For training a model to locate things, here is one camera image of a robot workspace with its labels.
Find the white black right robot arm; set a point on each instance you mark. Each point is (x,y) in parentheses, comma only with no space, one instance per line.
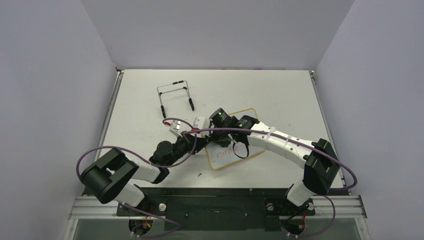
(316,158)

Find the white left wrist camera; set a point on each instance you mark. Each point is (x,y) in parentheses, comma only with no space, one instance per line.
(175,128)

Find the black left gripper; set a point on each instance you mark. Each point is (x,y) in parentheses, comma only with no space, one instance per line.
(188,140)

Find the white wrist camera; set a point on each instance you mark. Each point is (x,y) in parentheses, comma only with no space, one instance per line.
(175,128)
(201,122)

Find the yellow framed whiteboard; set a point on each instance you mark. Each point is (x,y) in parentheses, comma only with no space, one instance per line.
(220,157)

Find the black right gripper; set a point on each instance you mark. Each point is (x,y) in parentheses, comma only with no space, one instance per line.
(218,135)

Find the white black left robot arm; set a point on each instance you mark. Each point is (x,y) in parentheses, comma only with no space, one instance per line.
(108,177)

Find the aluminium table edge rail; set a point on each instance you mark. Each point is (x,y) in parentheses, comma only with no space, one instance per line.
(314,84)

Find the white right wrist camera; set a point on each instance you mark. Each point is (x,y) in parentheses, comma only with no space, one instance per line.
(201,122)

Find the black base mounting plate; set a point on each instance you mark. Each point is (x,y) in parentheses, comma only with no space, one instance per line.
(219,209)

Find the metal wire whiteboard stand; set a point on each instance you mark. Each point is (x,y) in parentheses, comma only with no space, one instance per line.
(173,90)

